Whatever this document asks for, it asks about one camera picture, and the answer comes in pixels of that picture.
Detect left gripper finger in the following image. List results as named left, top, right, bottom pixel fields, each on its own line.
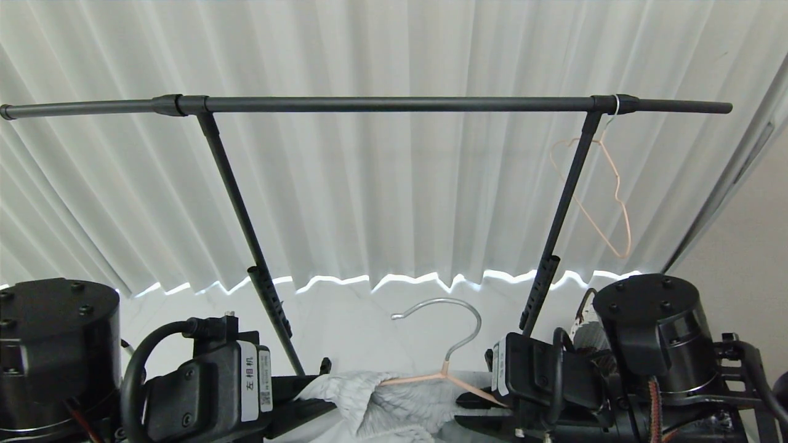
left=271, top=373, right=324, bottom=404
left=265, top=398, right=339, bottom=441

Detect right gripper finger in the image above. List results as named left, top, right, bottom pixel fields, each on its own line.
left=455, top=393, right=510, bottom=411
left=454, top=413, right=525, bottom=441

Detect pink clothes hanger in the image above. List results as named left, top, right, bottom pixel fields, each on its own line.
left=391, top=298, right=509, bottom=408
left=549, top=114, right=633, bottom=259

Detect pale grey shorts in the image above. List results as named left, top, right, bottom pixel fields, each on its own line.
left=265, top=369, right=493, bottom=443

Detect white laundry basket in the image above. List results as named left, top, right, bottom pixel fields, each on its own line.
left=569, top=288, right=616, bottom=359

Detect black clothes rack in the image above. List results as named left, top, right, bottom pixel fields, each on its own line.
left=0, top=94, right=734, bottom=377

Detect white curtain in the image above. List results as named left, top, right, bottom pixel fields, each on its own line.
left=0, top=0, right=788, bottom=299

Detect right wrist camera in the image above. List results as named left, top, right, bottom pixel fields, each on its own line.
left=485, top=332, right=607, bottom=412

